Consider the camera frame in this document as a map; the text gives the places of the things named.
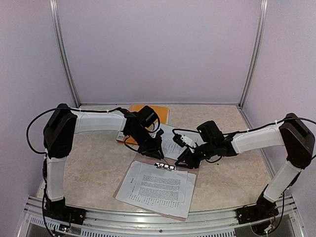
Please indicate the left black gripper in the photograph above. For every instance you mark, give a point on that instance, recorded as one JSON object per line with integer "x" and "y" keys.
{"x": 153, "y": 152}

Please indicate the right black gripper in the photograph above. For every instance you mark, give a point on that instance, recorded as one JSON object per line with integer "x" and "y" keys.
{"x": 187, "y": 156}

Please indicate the metal clip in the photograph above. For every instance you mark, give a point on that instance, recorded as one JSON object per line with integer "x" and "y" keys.
{"x": 165, "y": 166}

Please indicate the translucent grey plastic sheet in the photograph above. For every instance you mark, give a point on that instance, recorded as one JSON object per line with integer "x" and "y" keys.
{"x": 138, "y": 158}

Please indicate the remaining white paper stack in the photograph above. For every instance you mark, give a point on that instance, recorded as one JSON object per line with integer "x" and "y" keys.
{"x": 158, "y": 191}

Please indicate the orange file folder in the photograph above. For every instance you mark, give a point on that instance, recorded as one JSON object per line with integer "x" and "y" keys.
{"x": 150, "y": 115}

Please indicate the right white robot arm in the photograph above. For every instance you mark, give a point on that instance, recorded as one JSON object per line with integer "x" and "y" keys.
{"x": 290, "y": 133}

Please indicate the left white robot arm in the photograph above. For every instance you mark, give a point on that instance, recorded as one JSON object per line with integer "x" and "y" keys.
{"x": 65, "y": 122}

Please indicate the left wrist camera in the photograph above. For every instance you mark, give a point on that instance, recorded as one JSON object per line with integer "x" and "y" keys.
{"x": 159, "y": 133}

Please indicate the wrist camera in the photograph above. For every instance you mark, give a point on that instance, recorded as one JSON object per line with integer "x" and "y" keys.
{"x": 183, "y": 141}
{"x": 159, "y": 133}

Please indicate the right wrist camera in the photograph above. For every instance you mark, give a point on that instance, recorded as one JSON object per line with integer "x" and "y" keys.
{"x": 183, "y": 141}

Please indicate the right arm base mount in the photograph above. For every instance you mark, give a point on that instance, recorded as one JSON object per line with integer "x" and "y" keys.
{"x": 248, "y": 214}

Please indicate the front aluminium rail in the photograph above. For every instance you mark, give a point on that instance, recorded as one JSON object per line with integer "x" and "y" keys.
{"x": 212, "y": 223}

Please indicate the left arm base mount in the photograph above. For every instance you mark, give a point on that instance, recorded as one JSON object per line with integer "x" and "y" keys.
{"x": 64, "y": 213}

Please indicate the right aluminium frame post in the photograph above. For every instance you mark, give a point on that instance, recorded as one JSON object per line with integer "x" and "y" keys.
{"x": 255, "y": 52}

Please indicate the aluminium frame post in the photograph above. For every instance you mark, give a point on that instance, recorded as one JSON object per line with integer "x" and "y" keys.
{"x": 255, "y": 52}
{"x": 62, "y": 50}

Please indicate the left aluminium frame post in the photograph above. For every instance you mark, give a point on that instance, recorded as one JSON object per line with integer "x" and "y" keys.
{"x": 62, "y": 50}

